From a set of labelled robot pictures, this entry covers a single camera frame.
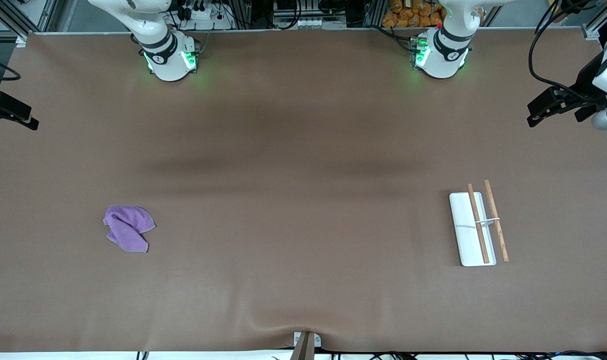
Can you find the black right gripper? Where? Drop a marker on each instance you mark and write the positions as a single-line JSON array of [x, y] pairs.
[[3, 106]]

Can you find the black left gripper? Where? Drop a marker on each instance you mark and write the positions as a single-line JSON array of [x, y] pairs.
[[585, 83]]

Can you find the purple microfibre towel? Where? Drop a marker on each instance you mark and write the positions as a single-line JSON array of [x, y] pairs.
[[128, 227]]

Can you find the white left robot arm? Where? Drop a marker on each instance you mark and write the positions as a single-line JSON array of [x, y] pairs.
[[441, 60]]

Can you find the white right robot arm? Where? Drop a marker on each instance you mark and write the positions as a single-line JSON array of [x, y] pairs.
[[168, 65]]

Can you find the white rack with wooden bars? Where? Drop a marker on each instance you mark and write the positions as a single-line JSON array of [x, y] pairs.
[[468, 240]]

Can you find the black equipment rack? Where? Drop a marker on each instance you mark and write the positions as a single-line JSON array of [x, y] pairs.
[[283, 7]]

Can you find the white power strip with plugs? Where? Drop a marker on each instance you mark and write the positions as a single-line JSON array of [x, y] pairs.
[[203, 15]]

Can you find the small white power strip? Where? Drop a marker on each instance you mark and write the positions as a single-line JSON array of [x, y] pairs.
[[311, 22]]

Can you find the brown table cloth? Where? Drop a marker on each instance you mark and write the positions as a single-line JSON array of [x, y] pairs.
[[303, 200]]

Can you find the aluminium frame profile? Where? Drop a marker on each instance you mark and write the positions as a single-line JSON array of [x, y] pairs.
[[591, 31], [18, 31]]

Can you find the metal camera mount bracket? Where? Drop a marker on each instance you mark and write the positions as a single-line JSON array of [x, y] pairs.
[[306, 350]]

